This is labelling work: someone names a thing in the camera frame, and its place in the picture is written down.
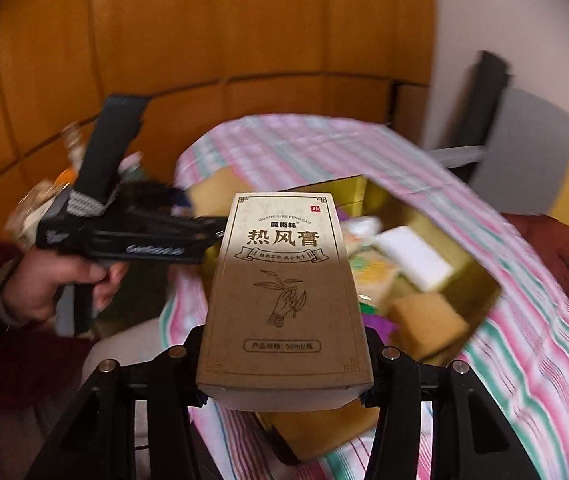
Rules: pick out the wooden wardrobe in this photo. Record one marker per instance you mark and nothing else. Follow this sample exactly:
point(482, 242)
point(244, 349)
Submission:
point(189, 35)

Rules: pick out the grey yellow blue chair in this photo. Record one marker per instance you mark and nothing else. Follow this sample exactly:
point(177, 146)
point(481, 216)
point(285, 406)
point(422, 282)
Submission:
point(529, 135)

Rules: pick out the person's left hand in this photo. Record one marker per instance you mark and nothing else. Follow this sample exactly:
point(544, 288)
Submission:
point(39, 280)

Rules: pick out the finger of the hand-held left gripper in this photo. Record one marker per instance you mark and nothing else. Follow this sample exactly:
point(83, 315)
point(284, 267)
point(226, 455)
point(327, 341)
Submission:
point(149, 200)
point(154, 247)

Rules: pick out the gold tin box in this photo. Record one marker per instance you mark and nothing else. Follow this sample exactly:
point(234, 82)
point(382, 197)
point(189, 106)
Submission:
point(469, 270)

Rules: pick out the white plastic wad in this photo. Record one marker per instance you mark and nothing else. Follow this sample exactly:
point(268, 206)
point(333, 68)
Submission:
point(364, 230)

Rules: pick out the purple packet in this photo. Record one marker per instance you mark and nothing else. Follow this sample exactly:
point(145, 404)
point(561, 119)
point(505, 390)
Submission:
point(379, 320)

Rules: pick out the striped tablecloth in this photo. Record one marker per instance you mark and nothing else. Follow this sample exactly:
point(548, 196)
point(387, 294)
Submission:
point(524, 350)

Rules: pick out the dark red cloth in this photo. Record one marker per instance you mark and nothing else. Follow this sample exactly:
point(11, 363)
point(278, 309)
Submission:
point(559, 260)

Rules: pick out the yellow sponge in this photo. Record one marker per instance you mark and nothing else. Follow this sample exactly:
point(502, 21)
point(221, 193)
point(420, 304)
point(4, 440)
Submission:
point(429, 325)

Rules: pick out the black foam roll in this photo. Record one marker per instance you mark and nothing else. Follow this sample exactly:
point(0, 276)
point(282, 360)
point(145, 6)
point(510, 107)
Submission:
point(486, 100)

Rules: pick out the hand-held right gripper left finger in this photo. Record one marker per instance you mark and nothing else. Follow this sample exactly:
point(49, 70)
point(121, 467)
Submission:
point(184, 360)

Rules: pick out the green label box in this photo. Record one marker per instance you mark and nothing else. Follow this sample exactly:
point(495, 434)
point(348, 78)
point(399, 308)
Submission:
point(374, 272)

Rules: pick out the brown kraft box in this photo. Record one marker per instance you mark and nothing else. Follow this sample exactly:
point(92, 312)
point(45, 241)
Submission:
point(284, 285)

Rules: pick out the white soap bar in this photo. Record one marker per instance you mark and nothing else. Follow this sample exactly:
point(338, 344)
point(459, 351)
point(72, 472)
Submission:
point(414, 260)

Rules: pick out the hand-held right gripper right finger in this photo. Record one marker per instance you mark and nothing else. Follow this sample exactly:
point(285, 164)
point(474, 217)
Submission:
point(382, 362)

